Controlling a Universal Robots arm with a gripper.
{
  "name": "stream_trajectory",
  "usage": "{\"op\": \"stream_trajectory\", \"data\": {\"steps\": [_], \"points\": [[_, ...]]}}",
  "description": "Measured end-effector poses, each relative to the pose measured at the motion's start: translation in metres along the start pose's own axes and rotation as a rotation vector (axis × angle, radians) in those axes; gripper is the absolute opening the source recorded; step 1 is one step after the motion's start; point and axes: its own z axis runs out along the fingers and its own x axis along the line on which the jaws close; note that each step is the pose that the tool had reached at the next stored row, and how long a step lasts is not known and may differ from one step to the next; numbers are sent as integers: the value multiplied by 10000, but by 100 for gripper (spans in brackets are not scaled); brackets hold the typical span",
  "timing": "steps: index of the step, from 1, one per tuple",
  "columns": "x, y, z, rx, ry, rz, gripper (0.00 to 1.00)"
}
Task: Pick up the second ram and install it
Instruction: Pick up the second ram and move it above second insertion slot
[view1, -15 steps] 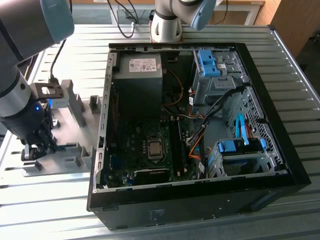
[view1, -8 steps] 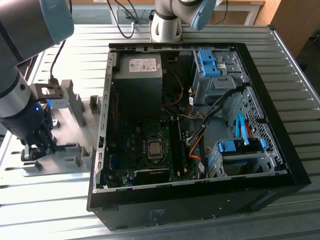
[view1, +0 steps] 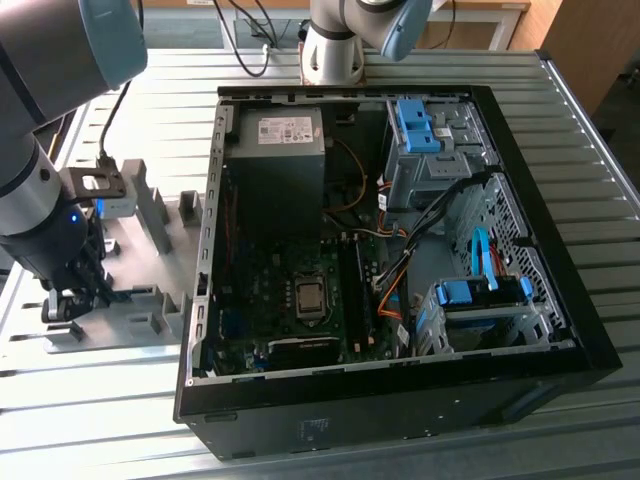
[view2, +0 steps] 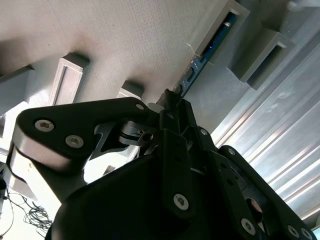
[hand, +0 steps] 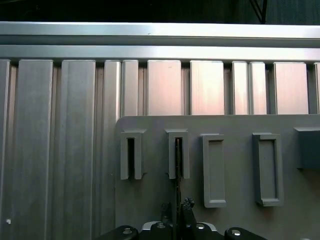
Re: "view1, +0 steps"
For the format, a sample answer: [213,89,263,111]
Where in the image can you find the black PC case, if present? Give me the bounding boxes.
[172,83,624,461]

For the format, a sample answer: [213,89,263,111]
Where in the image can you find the yellow wire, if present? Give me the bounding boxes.
[322,138,369,216]

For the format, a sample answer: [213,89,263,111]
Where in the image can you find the grey perforated disk cage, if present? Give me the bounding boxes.
[412,279,561,357]

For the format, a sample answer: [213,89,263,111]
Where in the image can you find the light blue data cable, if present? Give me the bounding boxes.
[471,227,499,292]

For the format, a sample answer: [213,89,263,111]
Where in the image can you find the black cable bundle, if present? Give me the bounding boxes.
[372,172,489,291]

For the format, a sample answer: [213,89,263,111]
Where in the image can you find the grey metal drive cage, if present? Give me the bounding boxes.
[383,97,501,216]

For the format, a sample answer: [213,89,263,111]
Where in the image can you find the orange wires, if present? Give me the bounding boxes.
[377,279,409,319]

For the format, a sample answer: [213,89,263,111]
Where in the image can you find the black RAM slot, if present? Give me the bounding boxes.
[338,234,351,351]
[348,234,359,351]

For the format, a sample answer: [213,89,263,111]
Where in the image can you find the black graphics card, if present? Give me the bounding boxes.
[266,337,344,366]

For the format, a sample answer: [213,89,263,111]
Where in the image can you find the metal socket cover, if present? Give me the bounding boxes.
[293,272,329,322]

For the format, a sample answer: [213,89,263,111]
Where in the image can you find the green motherboard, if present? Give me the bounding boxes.
[214,232,401,374]

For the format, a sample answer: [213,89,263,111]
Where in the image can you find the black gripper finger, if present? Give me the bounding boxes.
[84,272,124,307]
[41,287,96,325]

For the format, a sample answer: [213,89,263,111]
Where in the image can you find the grey power supply unit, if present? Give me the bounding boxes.
[222,105,327,241]

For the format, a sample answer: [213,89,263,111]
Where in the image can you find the silver CPU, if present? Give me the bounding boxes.
[298,282,324,312]

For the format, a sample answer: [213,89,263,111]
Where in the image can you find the blue RAM stick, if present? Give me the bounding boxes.
[102,289,151,304]

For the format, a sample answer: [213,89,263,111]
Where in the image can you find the wrist camera with black bracket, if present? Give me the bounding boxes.
[59,167,137,220]

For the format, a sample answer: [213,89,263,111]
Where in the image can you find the blue drive latch bracket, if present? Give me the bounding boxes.
[394,98,444,154]

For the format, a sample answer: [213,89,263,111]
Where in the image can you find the black camera cable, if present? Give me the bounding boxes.
[98,79,134,169]

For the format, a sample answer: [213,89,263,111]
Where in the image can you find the grey parts rack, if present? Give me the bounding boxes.
[42,158,204,355]

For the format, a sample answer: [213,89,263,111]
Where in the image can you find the wooden cabinet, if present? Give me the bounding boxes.
[509,0,640,119]

